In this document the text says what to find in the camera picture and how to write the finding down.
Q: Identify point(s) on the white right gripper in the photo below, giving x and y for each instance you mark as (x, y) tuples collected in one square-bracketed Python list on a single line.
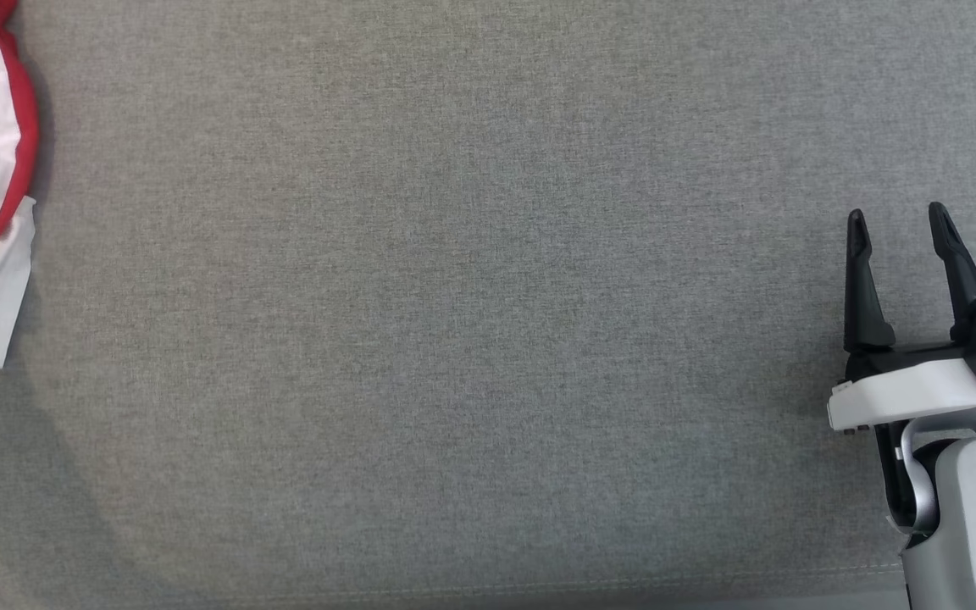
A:
[(903, 391)]

